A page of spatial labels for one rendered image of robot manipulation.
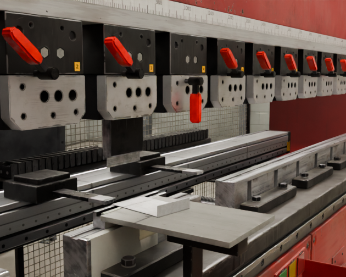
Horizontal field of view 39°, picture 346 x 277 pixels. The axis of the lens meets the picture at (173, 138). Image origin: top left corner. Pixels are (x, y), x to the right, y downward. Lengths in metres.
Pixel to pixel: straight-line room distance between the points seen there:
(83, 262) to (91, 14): 0.42
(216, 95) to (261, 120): 7.24
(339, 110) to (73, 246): 2.30
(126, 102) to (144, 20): 0.16
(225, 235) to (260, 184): 0.71
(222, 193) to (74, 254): 0.57
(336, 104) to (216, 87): 1.87
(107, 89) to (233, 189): 0.59
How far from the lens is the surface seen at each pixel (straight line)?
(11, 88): 0.72
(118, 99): 0.89
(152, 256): 0.99
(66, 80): 0.79
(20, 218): 1.13
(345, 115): 3.00
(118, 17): 0.90
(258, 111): 8.43
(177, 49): 1.04
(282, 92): 1.56
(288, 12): 1.62
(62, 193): 1.08
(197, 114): 1.05
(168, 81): 1.02
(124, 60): 0.85
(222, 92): 1.21
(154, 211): 0.93
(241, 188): 1.39
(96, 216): 0.95
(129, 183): 1.38
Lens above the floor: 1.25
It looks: 7 degrees down
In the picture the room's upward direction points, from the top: straight up
